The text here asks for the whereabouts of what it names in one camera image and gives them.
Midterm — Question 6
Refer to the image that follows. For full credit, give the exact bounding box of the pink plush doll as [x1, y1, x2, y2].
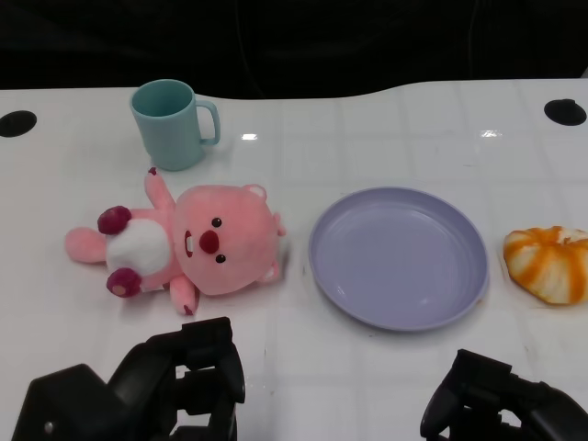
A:
[63, 165, 289, 317]

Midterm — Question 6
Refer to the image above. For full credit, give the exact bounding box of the orange white bun toy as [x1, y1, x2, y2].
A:
[503, 225, 588, 305]

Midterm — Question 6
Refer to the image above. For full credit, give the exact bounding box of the teal plastic mug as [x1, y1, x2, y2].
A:
[130, 78, 221, 172]

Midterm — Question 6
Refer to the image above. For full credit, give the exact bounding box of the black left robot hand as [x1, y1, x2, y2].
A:
[11, 316, 247, 441]

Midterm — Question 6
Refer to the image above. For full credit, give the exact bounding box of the purple plastic plate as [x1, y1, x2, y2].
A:
[308, 186, 491, 332]

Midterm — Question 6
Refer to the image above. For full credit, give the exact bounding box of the black table cable grommet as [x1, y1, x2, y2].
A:
[544, 98, 588, 126]
[0, 109, 38, 138]

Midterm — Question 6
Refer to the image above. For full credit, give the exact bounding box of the black backdrop cloth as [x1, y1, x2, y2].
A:
[0, 0, 588, 100]

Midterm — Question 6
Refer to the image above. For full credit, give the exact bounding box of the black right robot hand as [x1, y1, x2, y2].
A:
[420, 348, 588, 441]

